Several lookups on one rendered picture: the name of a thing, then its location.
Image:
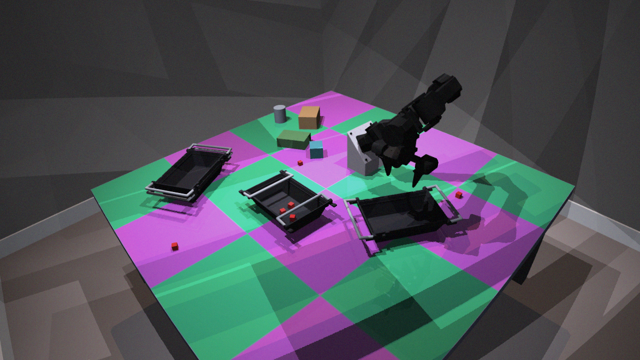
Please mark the teal cube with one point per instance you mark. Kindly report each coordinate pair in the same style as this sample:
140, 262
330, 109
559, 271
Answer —
316, 149

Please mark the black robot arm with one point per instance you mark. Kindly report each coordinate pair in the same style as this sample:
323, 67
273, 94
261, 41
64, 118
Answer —
429, 107

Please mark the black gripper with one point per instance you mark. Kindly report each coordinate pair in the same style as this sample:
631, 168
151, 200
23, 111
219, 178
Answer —
423, 165

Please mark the grey cylinder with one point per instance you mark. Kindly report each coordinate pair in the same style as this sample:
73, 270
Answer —
280, 114

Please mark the tan cube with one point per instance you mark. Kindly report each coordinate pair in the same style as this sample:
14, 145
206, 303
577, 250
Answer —
309, 117

